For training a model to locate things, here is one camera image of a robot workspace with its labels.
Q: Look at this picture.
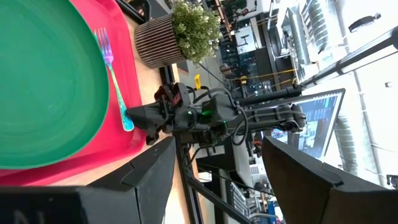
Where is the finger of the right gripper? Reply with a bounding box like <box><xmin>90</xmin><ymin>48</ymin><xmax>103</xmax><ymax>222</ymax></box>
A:
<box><xmin>126</xmin><ymin>101</ymin><xmax>165</xmax><ymax>129</ymax></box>
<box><xmin>145</xmin><ymin>125</ymin><xmax>163</xmax><ymax>146</ymax></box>

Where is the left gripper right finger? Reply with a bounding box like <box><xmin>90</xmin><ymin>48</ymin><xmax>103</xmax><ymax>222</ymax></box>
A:
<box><xmin>262</xmin><ymin>136</ymin><xmax>398</xmax><ymax>224</ymax></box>

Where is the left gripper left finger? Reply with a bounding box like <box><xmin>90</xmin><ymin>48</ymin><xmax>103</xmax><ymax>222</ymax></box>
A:
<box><xmin>0</xmin><ymin>136</ymin><xmax>177</xmax><ymax>224</ymax></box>

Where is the iridescent fork with blue handle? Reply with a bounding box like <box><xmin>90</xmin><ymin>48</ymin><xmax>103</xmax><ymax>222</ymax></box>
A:
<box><xmin>93</xmin><ymin>27</ymin><xmax>136</xmax><ymax>133</ymax></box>

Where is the green round plate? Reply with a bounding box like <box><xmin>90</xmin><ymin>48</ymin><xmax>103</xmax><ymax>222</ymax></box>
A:
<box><xmin>0</xmin><ymin>0</ymin><xmax>111</xmax><ymax>170</ymax></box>

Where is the red plastic tray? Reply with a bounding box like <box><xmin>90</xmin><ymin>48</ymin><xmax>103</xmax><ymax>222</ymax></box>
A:
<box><xmin>0</xmin><ymin>0</ymin><xmax>147</xmax><ymax>187</ymax></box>

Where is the yellow plant tag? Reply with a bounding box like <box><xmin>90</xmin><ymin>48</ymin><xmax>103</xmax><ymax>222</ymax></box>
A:
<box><xmin>193</xmin><ymin>73</ymin><xmax>203</xmax><ymax>91</ymax></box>

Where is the computer monitor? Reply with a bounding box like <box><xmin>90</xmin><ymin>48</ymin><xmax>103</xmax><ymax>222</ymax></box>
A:
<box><xmin>269</xmin><ymin>88</ymin><xmax>347</xmax><ymax>161</ymax></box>

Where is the potted plant in ribbed pot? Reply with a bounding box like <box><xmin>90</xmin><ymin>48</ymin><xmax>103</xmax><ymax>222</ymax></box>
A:
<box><xmin>133</xmin><ymin>0</ymin><xmax>223</xmax><ymax>70</ymax></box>

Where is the black metal beam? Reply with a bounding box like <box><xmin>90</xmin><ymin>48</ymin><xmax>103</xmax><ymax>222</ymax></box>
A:
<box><xmin>300</xmin><ymin>26</ymin><xmax>398</xmax><ymax>88</ymax></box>

